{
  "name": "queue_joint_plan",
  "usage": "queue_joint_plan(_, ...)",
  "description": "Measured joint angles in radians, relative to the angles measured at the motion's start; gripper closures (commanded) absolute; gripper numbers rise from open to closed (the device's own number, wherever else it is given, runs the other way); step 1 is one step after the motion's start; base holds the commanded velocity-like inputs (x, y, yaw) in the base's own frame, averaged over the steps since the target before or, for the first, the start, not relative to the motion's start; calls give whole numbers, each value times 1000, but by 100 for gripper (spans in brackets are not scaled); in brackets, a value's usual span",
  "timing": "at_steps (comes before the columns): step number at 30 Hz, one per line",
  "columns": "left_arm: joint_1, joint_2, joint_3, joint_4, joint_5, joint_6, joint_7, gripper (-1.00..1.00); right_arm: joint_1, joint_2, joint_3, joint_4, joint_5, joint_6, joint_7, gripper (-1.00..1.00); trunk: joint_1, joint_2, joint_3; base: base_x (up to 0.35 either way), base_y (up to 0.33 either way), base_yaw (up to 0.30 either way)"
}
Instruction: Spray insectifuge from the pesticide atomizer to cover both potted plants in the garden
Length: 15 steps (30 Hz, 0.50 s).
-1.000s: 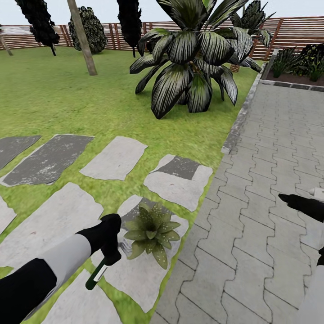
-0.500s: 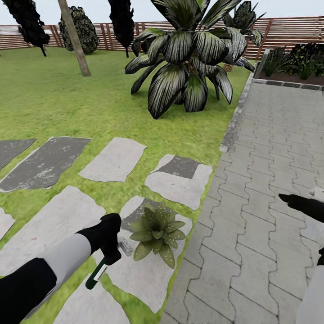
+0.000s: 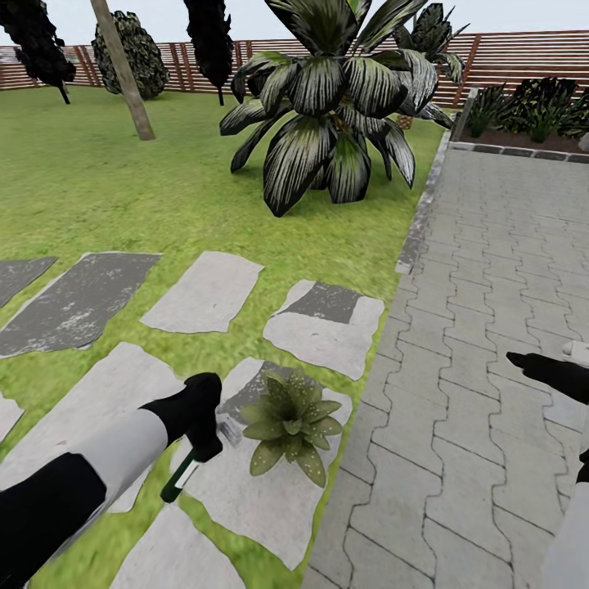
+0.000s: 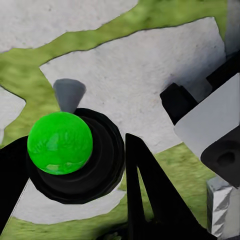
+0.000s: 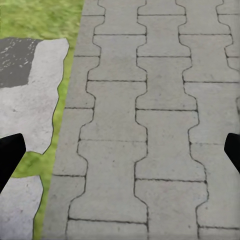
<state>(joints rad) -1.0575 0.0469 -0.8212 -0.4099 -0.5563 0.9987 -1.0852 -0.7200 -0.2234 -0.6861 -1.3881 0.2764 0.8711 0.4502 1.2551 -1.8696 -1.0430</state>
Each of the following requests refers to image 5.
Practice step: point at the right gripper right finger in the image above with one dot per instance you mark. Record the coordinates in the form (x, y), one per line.
(232, 149)

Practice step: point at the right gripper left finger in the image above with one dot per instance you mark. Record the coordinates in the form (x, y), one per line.
(12, 149)

